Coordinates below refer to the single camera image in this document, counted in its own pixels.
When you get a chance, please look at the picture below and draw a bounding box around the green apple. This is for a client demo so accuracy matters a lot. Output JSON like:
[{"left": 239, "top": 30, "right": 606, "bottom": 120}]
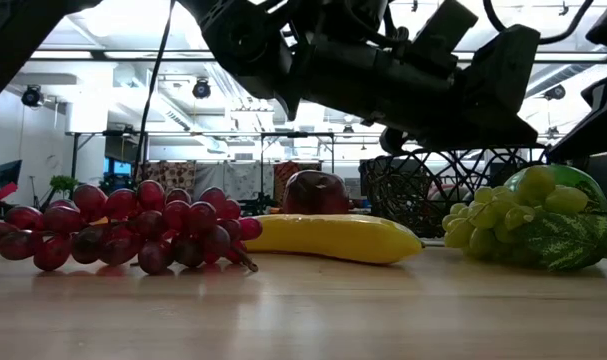
[{"left": 503, "top": 163, "right": 607, "bottom": 214}]

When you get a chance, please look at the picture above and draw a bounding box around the lit computer monitor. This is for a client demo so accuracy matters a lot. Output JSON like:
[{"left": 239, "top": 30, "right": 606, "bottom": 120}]
[{"left": 102, "top": 158, "right": 133, "bottom": 184}]

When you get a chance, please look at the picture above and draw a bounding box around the long ceiling light bar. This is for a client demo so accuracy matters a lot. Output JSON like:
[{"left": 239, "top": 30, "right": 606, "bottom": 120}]
[{"left": 30, "top": 49, "right": 607, "bottom": 64}]

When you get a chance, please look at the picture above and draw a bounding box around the dark red apple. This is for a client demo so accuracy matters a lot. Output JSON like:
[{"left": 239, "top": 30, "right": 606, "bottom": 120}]
[{"left": 281, "top": 169, "right": 352, "bottom": 216}]

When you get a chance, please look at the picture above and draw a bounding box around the long black left arm cable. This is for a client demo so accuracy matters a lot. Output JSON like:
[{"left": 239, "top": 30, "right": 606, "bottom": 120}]
[{"left": 134, "top": 0, "right": 177, "bottom": 179}]

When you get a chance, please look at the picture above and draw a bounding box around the yellow banana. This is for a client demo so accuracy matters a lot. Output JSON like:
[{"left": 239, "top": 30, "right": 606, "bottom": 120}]
[{"left": 245, "top": 213, "right": 425, "bottom": 265}]

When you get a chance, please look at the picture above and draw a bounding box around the red grape bunch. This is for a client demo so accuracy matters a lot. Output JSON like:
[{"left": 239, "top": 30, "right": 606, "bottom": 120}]
[{"left": 0, "top": 179, "right": 264, "bottom": 276}]

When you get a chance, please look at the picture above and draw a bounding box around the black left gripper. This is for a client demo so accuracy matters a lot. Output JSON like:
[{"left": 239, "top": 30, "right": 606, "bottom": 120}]
[{"left": 411, "top": 0, "right": 543, "bottom": 151}]

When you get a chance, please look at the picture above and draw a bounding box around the green grape bunch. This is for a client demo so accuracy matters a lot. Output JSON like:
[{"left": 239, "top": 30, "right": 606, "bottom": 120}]
[{"left": 441, "top": 167, "right": 607, "bottom": 274}]

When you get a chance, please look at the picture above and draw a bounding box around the dark computer monitor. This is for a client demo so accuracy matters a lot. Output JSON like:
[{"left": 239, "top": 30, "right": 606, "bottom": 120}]
[{"left": 0, "top": 159, "right": 23, "bottom": 191}]

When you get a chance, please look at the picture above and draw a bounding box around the red object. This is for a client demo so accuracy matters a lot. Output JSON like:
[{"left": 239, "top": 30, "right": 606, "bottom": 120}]
[{"left": 0, "top": 182, "right": 19, "bottom": 211}]

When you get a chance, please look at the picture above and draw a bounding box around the black wire basket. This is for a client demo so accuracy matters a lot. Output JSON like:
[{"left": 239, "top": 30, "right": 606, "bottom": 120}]
[{"left": 358, "top": 144, "right": 592, "bottom": 239}]

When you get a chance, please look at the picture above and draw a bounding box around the black metal rack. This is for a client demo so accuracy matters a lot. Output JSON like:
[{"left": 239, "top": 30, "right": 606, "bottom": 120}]
[{"left": 70, "top": 130, "right": 337, "bottom": 201}]

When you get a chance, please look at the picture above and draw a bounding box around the looped black left wrist cable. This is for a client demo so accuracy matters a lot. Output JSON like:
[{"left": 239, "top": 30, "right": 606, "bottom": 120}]
[{"left": 482, "top": 0, "right": 595, "bottom": 46}]

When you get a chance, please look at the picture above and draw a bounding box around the black ceiling spotlight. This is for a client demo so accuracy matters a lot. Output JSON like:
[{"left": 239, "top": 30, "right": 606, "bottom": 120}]
[
  {"left": 191, "top": 77, "right": 213, "bottom": 100},
  {"left": 21, "top": 84, "right": 44, "bottom": 108},
  {"left": 542, "top": 83, "right": 567, "bottom": 102}
]

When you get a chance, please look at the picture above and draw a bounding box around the green potted plant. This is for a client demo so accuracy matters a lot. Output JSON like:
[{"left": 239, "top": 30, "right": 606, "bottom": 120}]
[{"left": 49, "top": 174, "right": 80, "bottom": 197}]

